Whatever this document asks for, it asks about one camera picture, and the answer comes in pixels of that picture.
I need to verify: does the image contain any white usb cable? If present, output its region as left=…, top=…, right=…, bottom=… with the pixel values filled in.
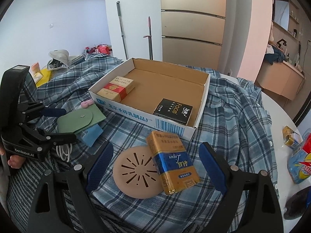
left=55, top=143, right=73, bottom=163

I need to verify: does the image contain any blue tissue pack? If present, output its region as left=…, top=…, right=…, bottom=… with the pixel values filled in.
left=77, top=124, right=103, bottom=147

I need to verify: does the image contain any round tan vented disc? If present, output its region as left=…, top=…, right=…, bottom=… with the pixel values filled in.
left=113, top=146, right=163, bottom=199

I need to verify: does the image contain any red gold cigarette box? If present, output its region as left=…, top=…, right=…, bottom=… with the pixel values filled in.
left=96, top=76, right=135, bottom=103

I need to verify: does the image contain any blue gold cigarette box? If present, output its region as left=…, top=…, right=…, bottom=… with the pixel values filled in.
left=146, top=131, right=200, bottom=195

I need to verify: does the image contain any black face tissue pack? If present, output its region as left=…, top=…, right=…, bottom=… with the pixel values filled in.
left=153, top=98, right=193, bottom=125

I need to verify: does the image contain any person's left hand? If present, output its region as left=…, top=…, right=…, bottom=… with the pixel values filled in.
left=0, top=146, right=25, bottom=169

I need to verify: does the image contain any yellow plastic bag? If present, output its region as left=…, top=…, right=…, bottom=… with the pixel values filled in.
left=35, top=68, right=52, bottom=87

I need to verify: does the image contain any clear blue label bottle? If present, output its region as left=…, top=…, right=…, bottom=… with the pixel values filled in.
left=284, top=186, right=310, bottom=220

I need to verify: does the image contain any grey canvas bag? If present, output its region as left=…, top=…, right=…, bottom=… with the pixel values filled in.
left=46, top=50, right=71, bottom=71

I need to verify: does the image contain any red iced tea bottle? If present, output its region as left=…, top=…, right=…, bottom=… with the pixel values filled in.
left=287, top=133, right=310, bottom=185

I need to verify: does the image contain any stack of books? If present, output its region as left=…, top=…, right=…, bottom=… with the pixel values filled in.
left=68, top=55, right=85, bottom=67

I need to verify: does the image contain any small gold foil box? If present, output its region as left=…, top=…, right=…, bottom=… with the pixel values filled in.
left=282, top=126, right=303, bottom=150

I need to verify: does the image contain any red floor clutter pile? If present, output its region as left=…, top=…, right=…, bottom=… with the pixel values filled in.
left=84, top=44, right=112, bottom=55

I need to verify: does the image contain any white cardboard tray box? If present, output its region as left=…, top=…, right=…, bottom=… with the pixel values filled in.
left=89, top=58, right=210, bottom=141

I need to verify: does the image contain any bathroom vanity cabinet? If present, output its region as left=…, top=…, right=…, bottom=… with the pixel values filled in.
left=256, top=61, right=305, bottom=101

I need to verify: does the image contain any dark blue clothes pile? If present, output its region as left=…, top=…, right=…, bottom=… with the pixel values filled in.
left=264, top=45, right=285, bottom=65

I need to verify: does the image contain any black faucet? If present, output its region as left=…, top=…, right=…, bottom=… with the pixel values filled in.
left=277, top=38, right=287, bottom=50

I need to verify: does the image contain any gold refrigerator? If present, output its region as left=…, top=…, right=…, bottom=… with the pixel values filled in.
left=161, top=0, right=226, bottom=70

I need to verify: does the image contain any bathroom mirror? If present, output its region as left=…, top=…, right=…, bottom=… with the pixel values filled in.
left=274, top=0, right=290, bottom=30

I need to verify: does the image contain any red broom handle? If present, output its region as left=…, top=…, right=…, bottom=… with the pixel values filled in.
left=144, top=17, right=153, bottom=60

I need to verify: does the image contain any grey mop handle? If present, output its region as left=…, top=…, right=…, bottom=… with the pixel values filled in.
left=116, top=1, right=128, bottom=59

